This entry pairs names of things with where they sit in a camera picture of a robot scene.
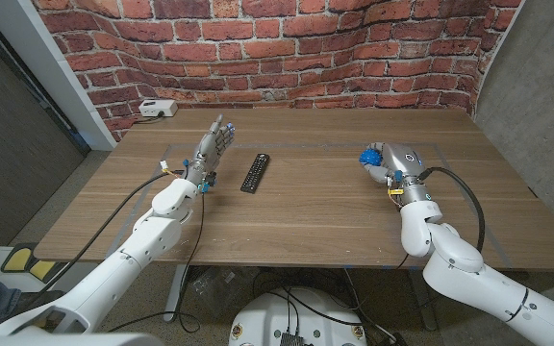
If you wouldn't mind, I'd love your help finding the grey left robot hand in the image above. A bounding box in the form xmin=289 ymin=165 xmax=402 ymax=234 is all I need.
xmin=182 ymin=113 xmax=236 ymax=195

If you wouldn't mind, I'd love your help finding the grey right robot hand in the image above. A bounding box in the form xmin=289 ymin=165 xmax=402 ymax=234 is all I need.
xmin=359 ymin=141 xmax=433 ymax=207

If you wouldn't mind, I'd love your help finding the blue spiky stress ball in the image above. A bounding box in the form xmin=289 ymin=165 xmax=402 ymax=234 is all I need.
xmin=359 ymin=148 xmax=384 ymax=168

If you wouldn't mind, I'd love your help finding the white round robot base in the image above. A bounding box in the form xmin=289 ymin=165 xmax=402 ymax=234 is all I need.
xmin=227 ymin=286 xmax=368 ymax=346

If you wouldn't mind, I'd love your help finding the black TV remote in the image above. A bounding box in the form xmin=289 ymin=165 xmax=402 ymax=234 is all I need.
xmin=239 ymin=153 xmax=271 ymax=195

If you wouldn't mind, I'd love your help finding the white power box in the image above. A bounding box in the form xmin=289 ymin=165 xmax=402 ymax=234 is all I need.
xmin=138 ymin=98 xmax=179 ymax=118

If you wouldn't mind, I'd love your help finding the red brick printed backdrop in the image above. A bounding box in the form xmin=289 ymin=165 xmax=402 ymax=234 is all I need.
xmin=31 ymin=0 xmax=523 ymax=143

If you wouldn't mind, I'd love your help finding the grey table leg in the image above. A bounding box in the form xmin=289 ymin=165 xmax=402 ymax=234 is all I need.
xmin=406 ymin=268 xmax=440 ymax=332
xmin=163 ymin=263 xmax=189 ymax=323

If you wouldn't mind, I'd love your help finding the clear plastic bag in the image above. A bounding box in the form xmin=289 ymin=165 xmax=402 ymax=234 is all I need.
xmin=188 ymin=266 xmax=259 ymax=318

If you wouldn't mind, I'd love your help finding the yellow foot pedal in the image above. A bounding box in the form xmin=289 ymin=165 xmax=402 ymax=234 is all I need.
xmin=27 ymin=259 xmax=60 ymax=284
xmin=0 ymin=244 xmax=36 ymax=274

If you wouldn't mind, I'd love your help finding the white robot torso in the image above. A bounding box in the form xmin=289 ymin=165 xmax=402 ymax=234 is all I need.
xmin=0 ymin=332 xmax=165 ymax=346

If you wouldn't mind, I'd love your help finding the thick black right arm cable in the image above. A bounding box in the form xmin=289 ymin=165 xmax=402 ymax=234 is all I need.
xmin=418 ymin=165 xmax=487 ymax=255

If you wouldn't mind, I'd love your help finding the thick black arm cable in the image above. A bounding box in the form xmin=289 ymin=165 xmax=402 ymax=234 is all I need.
xmin=21 ymin=170 xmax=185 ymax=302
xmin=418 ymin=165 xmax=487 ymax=255

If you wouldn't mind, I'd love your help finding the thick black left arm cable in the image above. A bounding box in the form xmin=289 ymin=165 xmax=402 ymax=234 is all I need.
xmin=21 ymin=170 xmax=185 ymax=302

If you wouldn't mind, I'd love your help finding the black power box cable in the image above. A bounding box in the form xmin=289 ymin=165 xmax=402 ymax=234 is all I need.
xmin=135 ymin=111 xmax=166 ymax=125

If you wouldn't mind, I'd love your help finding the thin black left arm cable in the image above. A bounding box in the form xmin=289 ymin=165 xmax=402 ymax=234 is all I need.
xmin=173 ymin=191 xmax=206 ymax=335

